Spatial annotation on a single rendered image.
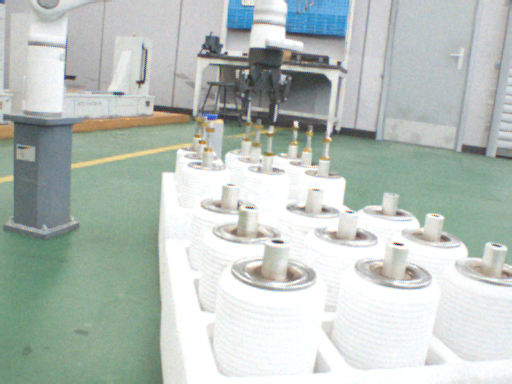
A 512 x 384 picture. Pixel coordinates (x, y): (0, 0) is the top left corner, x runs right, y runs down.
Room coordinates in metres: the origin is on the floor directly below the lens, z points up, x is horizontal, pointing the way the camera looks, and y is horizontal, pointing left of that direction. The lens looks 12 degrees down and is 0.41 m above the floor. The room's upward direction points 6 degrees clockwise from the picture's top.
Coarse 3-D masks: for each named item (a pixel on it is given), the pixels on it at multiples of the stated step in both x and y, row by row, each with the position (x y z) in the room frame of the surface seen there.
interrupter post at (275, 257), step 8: (272, 240) 0.41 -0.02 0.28; (280, 240) 0.41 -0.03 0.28; (264, 248) 0.41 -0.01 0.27; (272, 248) 0.40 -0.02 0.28; (280, 248) 0.40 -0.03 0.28; (288, 248) 0.40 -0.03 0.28; (264, 256) 0.40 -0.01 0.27; (272, 256) 0.40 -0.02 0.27; (280, 256) 0.40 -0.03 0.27; (288, 256) 0.41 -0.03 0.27; (264, 264) 0.40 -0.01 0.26; (272, 264) 0.40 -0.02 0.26; (280, 264) 0.40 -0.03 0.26; (264, 272) 0.40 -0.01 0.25; (272, 272) 0.40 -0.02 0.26; (280, 272) 0.40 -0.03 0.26
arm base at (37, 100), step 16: (32, 48) 1.16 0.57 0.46; (48, 48) 1.16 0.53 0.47; (64, 48) 1.20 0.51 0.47; (32, 64) 1.16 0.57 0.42; (48, 64) 1.16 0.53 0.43; (64, 64) 1.21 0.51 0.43; (32, 80) 1.16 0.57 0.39; (48, 80) 1.17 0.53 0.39; (32, 96) 1.16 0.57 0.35; (48, 96) 1.17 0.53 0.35; (32, 112) 1.16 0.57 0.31; (48, 112) 1.17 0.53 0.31
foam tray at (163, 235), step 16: (176, 192) 1.01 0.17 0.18; (160, 208) 1.21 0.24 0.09; (176, 208) 0.88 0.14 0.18; (160, 224) 1.11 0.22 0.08; (176, 224) 0.86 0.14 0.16; (272, 224) 0.89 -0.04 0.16; (160, 240) 1.03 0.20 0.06; (160, 256) 0.97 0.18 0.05; (160, 272) 0.95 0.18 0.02; (160, 288) 0.89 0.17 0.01
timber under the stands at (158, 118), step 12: (84, 120) 3.57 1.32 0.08; (96, 120) 3.66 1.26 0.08; (108, 120) 3.82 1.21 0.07; (120, 120) 3.98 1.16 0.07; (132, 120) 4.16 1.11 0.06; (144, 120) 4.36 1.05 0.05; (156, 120) 4.58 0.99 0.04; (168, 120) 4.81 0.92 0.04; (180, 120) 5.07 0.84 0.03; (0, 132) 2.73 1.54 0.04; (12, 132) 2.82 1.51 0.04
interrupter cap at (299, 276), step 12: (240, 264) 0.42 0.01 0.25; (252, 264) 0.42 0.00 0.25; (288, 264) 0.43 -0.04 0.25; (300, 264) 0.43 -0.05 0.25; (240, 276) 0.38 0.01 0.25; (252, 276) 0.39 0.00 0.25; (288, 276) 0.41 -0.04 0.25; (300, 276) 0.40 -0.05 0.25; (312, 276) 0.40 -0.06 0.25; (264, 288) 0.37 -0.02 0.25; (276, 288) 0.37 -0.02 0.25; (288, 288) 0.37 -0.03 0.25; (300, 288) 0.38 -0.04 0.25
